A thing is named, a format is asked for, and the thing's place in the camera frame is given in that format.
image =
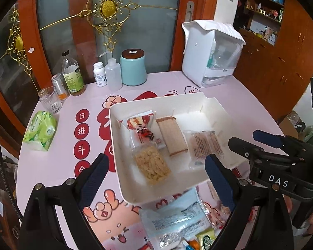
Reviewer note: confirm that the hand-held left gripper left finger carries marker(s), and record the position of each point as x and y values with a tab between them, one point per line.
92	179

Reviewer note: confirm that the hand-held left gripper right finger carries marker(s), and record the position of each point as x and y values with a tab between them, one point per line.
220	182

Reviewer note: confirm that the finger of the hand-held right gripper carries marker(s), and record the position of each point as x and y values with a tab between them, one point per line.
266	137
244	147

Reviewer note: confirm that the clear pale biscuit packet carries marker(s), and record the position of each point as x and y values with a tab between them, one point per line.
203	148

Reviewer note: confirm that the clear puffed rice packet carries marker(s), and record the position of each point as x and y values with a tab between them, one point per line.
151	165

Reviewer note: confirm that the white plastic tray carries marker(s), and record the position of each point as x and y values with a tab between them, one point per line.
193	109

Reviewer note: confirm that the brown wafer packet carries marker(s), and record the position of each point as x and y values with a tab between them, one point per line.
172	136

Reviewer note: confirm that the red and white snack packet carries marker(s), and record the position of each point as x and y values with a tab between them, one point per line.
140	130

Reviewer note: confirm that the cardboard box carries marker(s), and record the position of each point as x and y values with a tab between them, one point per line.
293	129

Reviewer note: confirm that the small clear snack packet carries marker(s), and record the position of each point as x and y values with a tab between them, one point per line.
216	217

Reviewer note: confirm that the small green candy packet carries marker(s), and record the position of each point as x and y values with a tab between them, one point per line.
206	238

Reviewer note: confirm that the blue face mask packet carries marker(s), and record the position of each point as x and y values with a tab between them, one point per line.
174	218

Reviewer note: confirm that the small orange candy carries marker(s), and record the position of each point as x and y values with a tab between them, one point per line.
193	245

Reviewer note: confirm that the brown wooden cabinet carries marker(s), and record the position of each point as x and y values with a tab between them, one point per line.
281	70

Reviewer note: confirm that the green tissue pack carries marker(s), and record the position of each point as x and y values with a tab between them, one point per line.
40	130

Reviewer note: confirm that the clear drinking glass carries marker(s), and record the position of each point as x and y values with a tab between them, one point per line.
50	100

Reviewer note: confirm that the white countertop appliance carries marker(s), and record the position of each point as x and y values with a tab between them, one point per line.
211	52

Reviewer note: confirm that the white pill bottle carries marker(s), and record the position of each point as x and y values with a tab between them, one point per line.
99	74

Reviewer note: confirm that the glass bottle with green label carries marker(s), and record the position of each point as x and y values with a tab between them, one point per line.
72	75

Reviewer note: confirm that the white squeeze bottle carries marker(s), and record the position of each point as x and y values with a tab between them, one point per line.
112	73

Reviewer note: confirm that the teal canister with brown lid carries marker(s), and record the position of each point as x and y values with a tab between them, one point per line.
133	67

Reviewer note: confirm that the wooden shelf with small goods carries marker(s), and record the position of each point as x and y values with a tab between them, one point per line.
266	7

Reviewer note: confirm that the glass door with gold ornament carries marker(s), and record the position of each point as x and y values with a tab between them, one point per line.
13	57
107	7

